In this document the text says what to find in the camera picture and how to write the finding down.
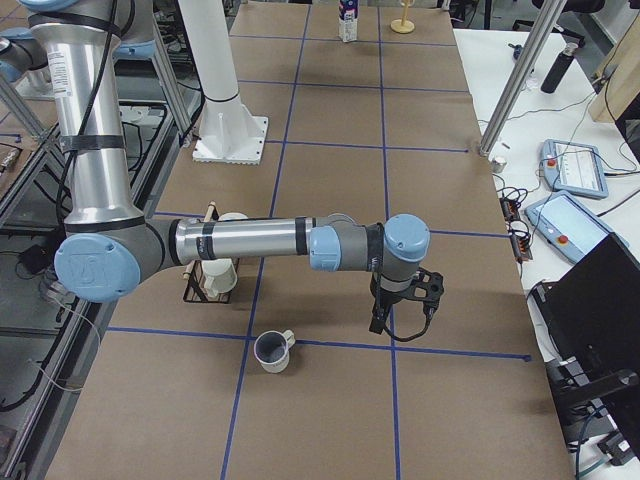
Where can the black wire cup rack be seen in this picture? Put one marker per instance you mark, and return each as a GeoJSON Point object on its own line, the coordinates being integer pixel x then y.
{"type": "Point", "coordinates": [193, 292]}

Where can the teach pendant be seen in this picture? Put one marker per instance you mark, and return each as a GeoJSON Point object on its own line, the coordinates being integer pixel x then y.
{"type": "Point", "coordinates": [568, 225]}
{"type": "Point", "coordinates": [573, 167]}

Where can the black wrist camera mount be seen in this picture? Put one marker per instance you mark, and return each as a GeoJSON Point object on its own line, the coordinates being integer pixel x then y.
{"type": "Point", "coordinates": [428, 288]}

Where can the black monitor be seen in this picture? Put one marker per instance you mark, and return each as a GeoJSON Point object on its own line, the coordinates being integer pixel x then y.
{"type": "Point", "coordinates": [592, 315]}

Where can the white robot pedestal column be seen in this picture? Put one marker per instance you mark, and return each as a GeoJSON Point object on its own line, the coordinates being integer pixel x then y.
{"type": "Point", "coordinates": [228, 132]}

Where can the black water bottle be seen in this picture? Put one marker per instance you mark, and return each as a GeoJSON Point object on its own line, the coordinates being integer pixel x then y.
{"type": "Point", "coordinates": [559, 68]}

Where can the black orange connector strip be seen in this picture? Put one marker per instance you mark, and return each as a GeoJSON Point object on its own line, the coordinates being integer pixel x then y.
{"type": "Point", "coordinates": [517, 230]}

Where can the small white tape roll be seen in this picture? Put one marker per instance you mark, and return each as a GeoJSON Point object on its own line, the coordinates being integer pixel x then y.
{"type": "Point", "coordinates": [498, 164]}

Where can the wooden board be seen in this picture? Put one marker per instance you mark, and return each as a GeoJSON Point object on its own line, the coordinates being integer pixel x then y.
{"type": "Point", "coordinates": [619, 71]}

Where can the near teach pendant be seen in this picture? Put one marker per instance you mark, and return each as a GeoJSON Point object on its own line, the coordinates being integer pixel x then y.
{"type": "Point", "coordinates": [568, 225]}

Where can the white ribbed mug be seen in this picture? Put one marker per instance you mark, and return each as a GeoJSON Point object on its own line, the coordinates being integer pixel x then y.
{"type": "Point", "coordinates": [271, 349]}

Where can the wooden stand with round base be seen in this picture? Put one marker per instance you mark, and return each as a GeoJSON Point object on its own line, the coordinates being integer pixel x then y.
{"type": "Point", "coordinates": [403, 25]}

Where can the milk carton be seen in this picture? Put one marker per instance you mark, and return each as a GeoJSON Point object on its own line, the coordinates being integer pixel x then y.
{"type": "Point", "coordinates": [348, 20]}

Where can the aluminium frame post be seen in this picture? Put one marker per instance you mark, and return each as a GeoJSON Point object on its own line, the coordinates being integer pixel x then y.
{"type": "Point", "coordinates": [542, 27]}

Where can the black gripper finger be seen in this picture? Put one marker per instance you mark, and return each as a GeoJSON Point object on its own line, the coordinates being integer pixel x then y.
{"type": "Point", "coordinates": [379, 319]}

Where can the white cup in rack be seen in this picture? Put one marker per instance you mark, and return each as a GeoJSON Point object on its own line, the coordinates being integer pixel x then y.
{"type": "Point", "coordinates": [219, 277]}

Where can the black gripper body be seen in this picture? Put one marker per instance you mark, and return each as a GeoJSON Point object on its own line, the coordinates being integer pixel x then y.
{"type": "Point", "coordinates": [389, 297]}

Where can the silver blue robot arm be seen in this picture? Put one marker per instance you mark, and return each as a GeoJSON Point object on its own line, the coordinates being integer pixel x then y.
{"type": "Point", "coordinates": [22, 53]}
{"type": "Point", "coordinates": [110, 247]}

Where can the far teach pendant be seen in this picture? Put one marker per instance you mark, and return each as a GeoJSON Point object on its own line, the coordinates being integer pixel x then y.
{"type": "Point", "coordinates": [573, 167]}

